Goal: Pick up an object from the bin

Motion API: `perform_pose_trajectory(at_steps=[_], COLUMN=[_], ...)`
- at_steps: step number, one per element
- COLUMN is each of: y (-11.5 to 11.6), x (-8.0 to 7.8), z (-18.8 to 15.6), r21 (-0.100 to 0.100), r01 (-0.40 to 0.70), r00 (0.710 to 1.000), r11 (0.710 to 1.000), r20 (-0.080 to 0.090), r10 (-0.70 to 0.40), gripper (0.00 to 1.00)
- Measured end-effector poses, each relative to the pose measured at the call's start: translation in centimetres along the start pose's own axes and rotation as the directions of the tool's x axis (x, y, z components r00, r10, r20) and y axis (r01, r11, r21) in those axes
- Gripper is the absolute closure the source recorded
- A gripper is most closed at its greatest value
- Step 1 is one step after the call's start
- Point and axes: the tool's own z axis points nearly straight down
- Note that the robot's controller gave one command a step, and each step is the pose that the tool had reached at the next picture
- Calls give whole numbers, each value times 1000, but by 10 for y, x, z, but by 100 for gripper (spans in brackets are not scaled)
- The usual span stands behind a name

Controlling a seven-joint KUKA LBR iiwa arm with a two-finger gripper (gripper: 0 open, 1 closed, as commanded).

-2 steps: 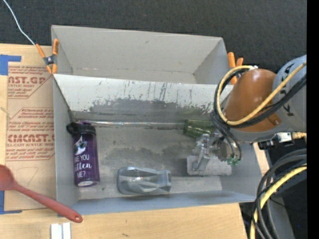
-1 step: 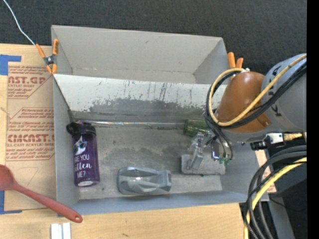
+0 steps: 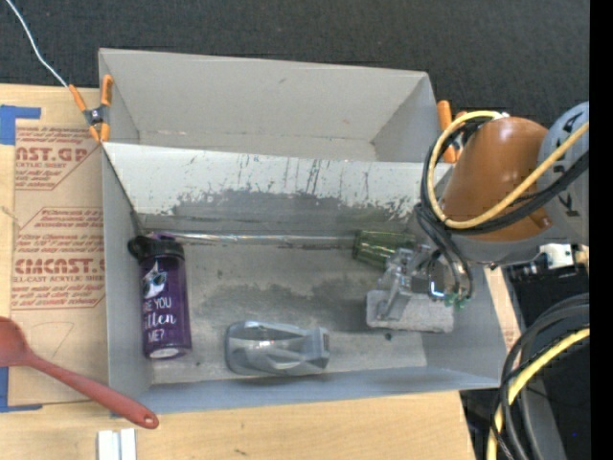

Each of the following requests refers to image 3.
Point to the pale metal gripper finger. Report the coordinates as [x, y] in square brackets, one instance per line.
[393, 269]
[395, 297]

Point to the dark green flat block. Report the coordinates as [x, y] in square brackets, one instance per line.
[378, 249]

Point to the pale grey stone block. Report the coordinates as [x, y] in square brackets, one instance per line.
[426, 316]

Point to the grey metal bin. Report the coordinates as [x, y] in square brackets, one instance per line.
[268, 276]

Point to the long clear glass rod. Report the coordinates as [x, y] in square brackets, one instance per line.
[258, 238]

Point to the purple bottle with black lid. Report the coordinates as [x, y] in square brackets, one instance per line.
[165, 300]

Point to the red plastic spoon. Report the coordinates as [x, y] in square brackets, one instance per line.
[72, 381]

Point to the brown cardboard board red print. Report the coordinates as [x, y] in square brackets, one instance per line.
[57, 237]

